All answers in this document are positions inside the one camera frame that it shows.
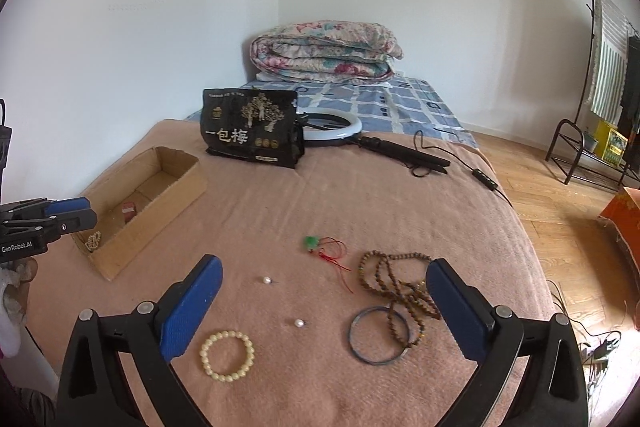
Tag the striped hanging towel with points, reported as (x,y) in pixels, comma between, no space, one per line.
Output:
(607,77)

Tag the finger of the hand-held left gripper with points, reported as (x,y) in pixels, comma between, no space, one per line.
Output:
(70,205)
(75,223)

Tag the pink blanket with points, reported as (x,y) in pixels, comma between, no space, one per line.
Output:
(300,207)

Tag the blue bangle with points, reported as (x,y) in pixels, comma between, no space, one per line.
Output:
(352,336)

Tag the dark hanging clothes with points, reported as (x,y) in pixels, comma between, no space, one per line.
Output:
(631,107)

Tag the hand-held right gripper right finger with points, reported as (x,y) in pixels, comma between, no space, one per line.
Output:
(457,312)

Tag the pearl earring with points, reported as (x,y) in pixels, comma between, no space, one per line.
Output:
(265,280)
(299,322)

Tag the person's left hand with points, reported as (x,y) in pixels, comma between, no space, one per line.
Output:
(12,302)

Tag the black metal clothes rack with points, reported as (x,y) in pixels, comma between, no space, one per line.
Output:
(568,121)

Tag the black snack bag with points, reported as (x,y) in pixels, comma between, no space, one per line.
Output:
(250,127)

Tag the yellow box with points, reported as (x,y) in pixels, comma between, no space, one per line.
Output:
(612,142)

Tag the blue plaid bedsheet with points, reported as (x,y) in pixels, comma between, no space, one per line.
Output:
(400,102)

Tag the orange box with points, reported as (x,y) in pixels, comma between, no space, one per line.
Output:
(625,212)

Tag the white round dish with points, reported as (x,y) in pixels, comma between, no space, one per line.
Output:
(351,130)

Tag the cardboard box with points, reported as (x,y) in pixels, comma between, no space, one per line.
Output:
(150,227)

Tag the red wrist watch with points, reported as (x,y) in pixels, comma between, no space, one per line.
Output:
(129,210)

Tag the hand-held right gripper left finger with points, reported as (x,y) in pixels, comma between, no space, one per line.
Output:
(192,307)

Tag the folded floral quilt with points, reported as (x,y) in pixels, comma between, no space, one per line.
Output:
(325,52)

